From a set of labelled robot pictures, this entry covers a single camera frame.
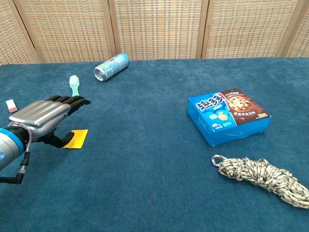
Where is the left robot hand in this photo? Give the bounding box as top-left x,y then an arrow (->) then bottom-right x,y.
8,95 -> 92,148

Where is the yellow card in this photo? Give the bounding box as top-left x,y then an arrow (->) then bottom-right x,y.
62,129 -> 89,150

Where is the white pink eraser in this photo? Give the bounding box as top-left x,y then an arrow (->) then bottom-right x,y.
5,99 -> 18,114

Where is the green toothbrush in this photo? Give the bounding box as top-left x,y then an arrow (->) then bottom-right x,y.
69,75 -> 81,97

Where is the woven bamboo screen panel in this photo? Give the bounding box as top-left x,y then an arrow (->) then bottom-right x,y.
201,0 -> 305,59
286,0 -> 309,58
0,0 -> 39,65
107,0 -> 210,61
13,0 -> 118,64

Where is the blue green drink can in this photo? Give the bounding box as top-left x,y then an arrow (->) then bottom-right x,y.
94,53 -> 130,82

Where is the blue felt table cover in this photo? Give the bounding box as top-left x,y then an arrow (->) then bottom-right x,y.
0,57 -> 309,232

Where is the blue cookie box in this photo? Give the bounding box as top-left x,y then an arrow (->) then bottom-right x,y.
186,87 -> 271,147

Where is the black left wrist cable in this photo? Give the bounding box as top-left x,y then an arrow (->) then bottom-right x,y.
0,151 -> 31,185

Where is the beige rope bundle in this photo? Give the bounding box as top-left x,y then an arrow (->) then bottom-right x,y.
211,154 -> 309,209

